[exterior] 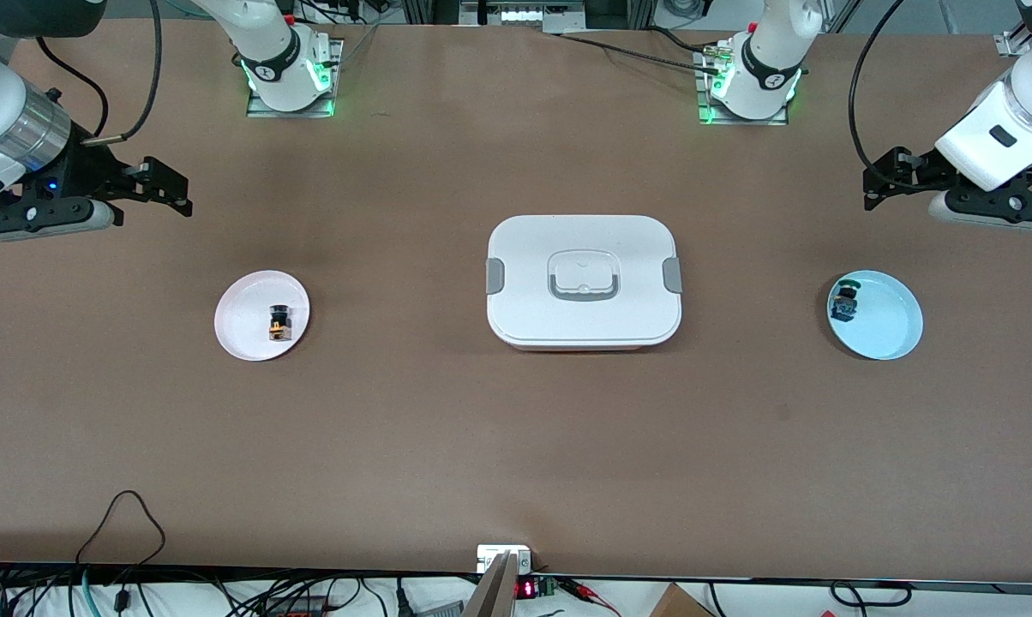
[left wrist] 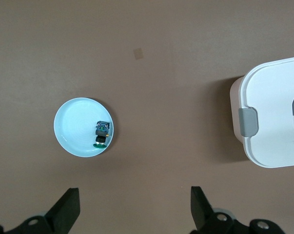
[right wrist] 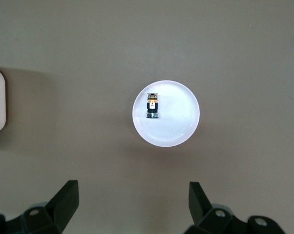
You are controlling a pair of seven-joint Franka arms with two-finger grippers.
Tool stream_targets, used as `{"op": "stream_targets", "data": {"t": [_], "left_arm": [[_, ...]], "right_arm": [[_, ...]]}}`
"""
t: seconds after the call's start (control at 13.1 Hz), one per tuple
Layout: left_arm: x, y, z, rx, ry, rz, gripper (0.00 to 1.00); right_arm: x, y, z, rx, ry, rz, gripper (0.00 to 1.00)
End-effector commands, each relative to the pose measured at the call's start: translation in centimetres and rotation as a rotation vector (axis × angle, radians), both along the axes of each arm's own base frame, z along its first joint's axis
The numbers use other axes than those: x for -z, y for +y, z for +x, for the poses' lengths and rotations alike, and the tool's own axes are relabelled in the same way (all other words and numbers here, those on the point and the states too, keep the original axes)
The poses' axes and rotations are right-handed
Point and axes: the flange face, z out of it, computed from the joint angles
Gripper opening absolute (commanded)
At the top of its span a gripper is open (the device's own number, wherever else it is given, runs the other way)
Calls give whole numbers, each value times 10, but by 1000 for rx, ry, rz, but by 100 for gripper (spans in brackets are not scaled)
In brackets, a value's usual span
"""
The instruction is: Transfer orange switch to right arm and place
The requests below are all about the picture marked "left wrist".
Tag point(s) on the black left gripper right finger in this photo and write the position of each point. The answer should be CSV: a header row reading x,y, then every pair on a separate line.
x,y
202,214

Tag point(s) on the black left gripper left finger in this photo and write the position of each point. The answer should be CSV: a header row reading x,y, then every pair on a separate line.
x,y
64,214

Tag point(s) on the light blue round plate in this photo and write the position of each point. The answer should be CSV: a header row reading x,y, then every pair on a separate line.
x,y
73,126

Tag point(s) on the white lunch box grey clips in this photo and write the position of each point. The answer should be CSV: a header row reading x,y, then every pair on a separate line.
x,y
271,97

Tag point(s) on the brown tape patch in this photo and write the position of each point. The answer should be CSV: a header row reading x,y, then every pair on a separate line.
x,y
138,53

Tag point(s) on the green push button switch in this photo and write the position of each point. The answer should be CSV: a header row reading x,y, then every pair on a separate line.
x,y
101,132

